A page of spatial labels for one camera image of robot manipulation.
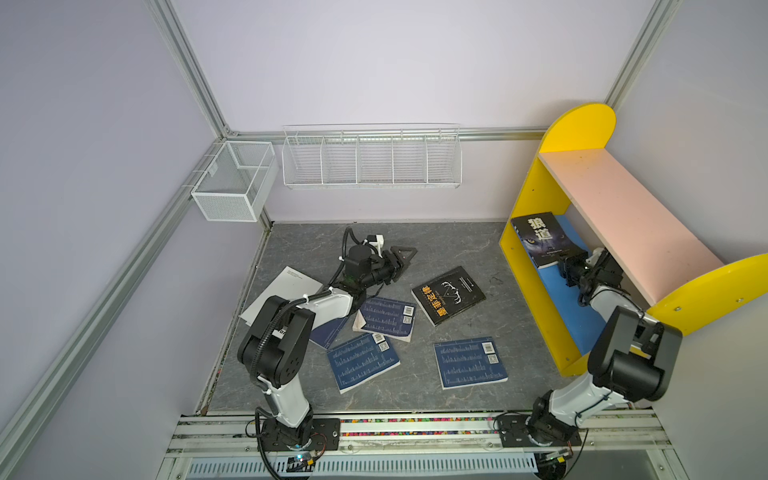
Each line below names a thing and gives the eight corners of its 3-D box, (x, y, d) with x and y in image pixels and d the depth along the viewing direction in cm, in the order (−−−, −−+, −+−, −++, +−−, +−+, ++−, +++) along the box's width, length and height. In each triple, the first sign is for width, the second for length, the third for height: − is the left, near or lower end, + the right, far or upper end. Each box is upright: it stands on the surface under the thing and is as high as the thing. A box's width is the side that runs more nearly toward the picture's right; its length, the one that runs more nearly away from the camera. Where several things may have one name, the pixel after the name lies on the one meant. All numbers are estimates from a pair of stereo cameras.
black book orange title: (433, 327, 94) (434, 324, 93) (411, 292, 102) (411, 289, 101) (486, 299, 101) (487, 296, 99) (461, 269, 109) (462, 265, 107)
